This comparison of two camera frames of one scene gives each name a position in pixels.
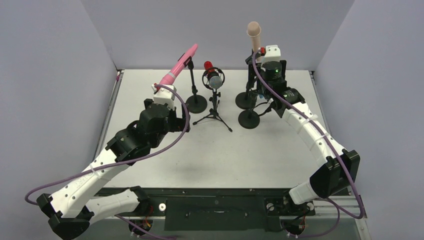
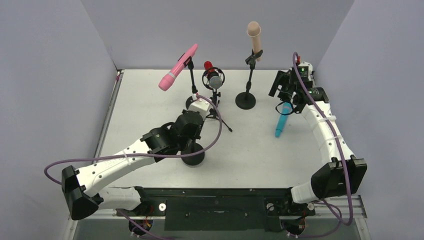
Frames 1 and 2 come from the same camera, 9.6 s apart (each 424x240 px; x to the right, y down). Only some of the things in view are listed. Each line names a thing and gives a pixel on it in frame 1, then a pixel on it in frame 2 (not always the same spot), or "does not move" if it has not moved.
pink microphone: [169, 78] does not move
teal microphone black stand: [249, 119] to [194, 160]
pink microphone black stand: [195, 104] does not move
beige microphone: [253, 30] does not move
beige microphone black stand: [246, 101] does not move
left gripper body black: [177, 124] to [197, 134]
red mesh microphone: [215, 80] does not move
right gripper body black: [251, 66] to [278, 86]
